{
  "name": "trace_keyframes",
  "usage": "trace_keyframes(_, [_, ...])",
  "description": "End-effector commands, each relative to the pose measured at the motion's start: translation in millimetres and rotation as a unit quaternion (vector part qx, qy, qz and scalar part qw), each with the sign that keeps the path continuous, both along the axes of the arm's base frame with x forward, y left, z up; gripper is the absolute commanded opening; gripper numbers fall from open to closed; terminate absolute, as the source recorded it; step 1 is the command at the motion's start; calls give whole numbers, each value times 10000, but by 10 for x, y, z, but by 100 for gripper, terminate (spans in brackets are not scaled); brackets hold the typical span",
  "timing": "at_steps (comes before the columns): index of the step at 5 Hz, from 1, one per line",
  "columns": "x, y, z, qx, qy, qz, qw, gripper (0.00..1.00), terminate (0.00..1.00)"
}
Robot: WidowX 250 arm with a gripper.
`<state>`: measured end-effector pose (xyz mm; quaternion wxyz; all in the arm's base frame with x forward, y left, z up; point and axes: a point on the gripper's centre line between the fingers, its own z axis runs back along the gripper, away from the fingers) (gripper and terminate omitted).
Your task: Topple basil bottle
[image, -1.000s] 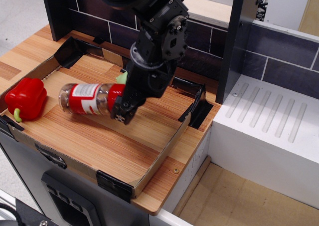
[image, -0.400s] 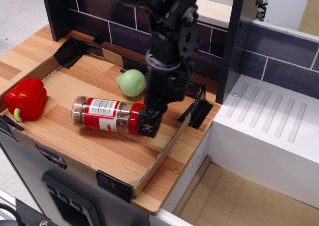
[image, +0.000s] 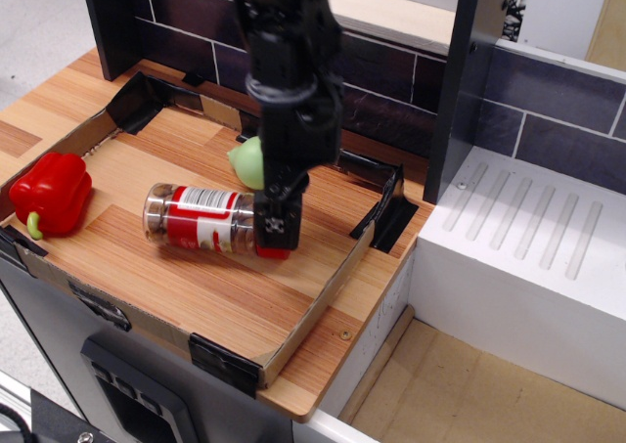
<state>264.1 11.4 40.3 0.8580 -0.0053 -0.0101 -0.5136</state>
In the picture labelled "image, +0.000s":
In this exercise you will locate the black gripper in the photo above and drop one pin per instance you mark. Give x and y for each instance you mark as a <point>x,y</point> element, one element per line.
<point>300,128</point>

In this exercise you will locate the basil leaves spice bottle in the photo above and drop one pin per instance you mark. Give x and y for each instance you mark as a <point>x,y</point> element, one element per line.
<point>194,218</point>

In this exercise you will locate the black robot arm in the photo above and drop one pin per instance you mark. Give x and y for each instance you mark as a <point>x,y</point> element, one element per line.
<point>291,45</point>

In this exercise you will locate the green onion-shaped toy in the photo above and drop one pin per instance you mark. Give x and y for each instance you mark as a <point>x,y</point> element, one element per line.
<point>247,162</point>

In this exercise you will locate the red bell pepper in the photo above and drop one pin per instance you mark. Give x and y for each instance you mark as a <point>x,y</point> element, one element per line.
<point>49,198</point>

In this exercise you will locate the white grooved drainboard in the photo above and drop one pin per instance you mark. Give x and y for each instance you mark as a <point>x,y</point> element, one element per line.
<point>529,265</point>

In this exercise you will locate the dark grey left post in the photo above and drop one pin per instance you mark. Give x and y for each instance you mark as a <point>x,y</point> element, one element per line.
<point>116,35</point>

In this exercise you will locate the dark grey vertical post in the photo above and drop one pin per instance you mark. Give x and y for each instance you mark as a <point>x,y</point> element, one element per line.
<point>477,27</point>

